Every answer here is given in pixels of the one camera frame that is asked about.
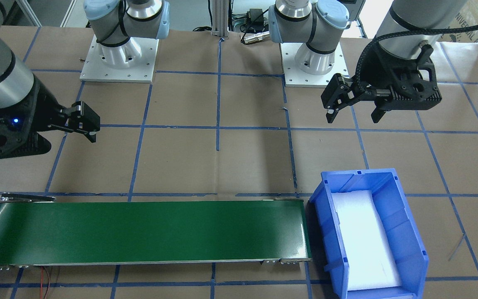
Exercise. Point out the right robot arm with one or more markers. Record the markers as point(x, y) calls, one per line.
point(120, 39)

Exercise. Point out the white foam pad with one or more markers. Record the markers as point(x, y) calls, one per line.
point(371, 262)

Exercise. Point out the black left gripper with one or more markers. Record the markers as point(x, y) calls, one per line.
point(376, 74)

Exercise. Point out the black power adapter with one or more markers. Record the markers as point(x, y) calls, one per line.
point(255, 16)

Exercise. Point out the green conveyor belt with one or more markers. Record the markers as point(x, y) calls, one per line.
point(137, 233)

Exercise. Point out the aluminium frame post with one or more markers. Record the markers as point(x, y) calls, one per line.
point(220, 18)

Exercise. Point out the blue plastic bin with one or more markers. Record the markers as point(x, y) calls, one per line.
point(405, 242)

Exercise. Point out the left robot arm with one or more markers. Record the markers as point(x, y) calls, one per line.
point(407, 26)

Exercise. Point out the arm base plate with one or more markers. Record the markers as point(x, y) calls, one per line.
point(132, 62)
point(305, 68)

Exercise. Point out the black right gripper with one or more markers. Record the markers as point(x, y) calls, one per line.
point(41, 105)

